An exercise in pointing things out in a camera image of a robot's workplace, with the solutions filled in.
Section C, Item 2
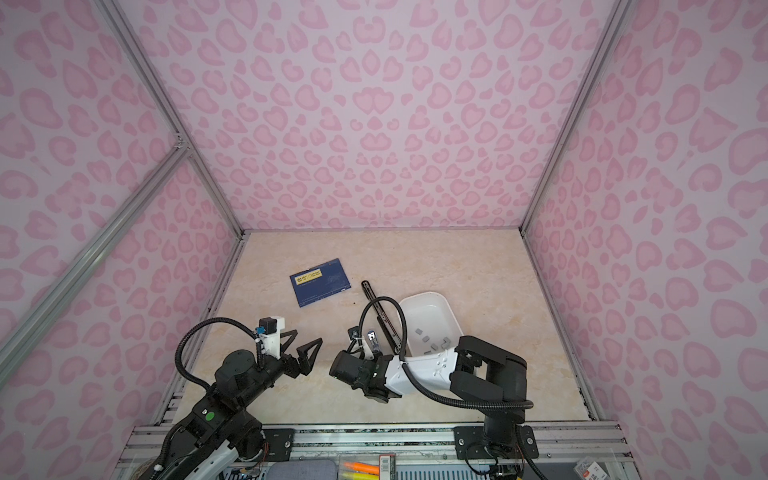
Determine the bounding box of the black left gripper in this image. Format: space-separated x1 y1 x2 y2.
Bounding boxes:
237 328 322 411

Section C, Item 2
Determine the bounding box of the black long stapler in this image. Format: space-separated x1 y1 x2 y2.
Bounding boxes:
361 280 402 353

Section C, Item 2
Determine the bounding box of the light blue mini stapler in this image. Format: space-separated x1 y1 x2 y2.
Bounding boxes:
363 330 383 360

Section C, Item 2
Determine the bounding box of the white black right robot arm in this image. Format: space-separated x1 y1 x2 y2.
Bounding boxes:
329 335 546 479

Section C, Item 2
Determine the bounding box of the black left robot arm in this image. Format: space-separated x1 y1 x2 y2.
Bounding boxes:
139 317 323 479

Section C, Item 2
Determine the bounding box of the blue book yellow label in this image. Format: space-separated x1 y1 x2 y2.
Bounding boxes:
290 258 351 308

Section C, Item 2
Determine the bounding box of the white plastic tray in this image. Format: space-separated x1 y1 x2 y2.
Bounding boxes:
399 291 464 356

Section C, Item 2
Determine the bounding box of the orange marker pen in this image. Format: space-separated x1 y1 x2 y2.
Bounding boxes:
343 462 380 476

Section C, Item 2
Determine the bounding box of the yellow marker pen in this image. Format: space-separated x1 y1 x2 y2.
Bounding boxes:
342 471 379 480

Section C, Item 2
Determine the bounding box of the grey foam pad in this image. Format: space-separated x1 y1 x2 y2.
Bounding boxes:
264 459 338 480

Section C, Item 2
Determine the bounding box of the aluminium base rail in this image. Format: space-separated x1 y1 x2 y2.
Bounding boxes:
113 421 637 480

